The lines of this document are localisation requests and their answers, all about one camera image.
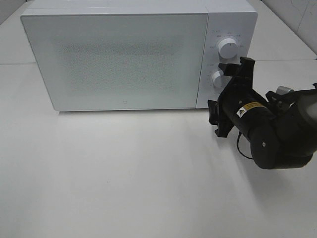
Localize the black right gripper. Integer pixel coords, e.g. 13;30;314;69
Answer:
208;57;255;137

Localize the white timer knob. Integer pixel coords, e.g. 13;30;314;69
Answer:
211;70;230;89

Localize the white microwave door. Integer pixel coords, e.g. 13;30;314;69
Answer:
21;14;208;111

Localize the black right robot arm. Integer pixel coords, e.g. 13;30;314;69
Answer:
208;57;317;169

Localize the upper white power knob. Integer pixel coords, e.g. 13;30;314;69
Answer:
217;36;239;59

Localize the white microwave oven body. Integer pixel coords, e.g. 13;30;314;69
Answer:
20;0;258;109

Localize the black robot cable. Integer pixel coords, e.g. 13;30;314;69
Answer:
235;131;253;160

